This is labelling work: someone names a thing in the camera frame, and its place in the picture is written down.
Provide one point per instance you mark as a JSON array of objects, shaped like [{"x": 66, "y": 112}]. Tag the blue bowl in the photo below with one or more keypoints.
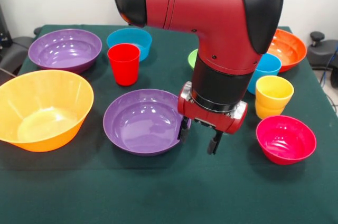
[{"x": 129, "y": 37}]

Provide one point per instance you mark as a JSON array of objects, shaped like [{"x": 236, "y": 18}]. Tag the dark green tablecloth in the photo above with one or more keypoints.
[{"x": 169, "y": 187}]

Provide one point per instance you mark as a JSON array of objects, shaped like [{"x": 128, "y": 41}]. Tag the red cup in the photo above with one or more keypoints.
[{"x": 123, "y": 68}]

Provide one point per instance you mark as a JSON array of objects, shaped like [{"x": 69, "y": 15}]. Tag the yellow cup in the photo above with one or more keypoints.
[
  {"x": 274, "y": 92},
  {"x": 266, "y": 111}
]

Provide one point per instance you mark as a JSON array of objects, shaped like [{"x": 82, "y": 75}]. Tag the blue cup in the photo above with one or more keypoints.
[{"x": 266, "y": 68}]

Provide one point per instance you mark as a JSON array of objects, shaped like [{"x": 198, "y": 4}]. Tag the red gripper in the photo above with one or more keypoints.
[{"x": 211, "y": 115}]

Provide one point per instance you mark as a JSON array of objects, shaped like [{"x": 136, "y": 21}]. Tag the green bowl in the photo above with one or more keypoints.
[{"x": 192, "y": 59}]

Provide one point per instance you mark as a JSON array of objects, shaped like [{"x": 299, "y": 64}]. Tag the pink bowl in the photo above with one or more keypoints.
[{"x": 286, "y": 139}]

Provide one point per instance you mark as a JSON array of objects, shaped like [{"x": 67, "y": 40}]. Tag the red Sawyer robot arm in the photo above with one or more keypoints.
[{"x": 206, "y": 10}]

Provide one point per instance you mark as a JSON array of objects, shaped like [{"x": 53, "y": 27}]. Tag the purple bowl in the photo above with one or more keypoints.
[
  {"x": 142, "y": 123},
  {"x": 66, "y": 49}
]

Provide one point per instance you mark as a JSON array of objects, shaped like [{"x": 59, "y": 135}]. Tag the black wheeled base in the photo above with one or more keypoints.
[
  {"x": 320, "y": 55},
  {"x": 16, "y": 49}
]

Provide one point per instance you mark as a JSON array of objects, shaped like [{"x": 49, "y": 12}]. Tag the large yellow bowl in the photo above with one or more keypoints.
[{"x": 45, "y": 110}]

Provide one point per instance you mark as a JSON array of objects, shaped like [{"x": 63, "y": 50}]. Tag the orange-red bowl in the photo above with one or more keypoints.
[{"x": 289, "y": 49}]

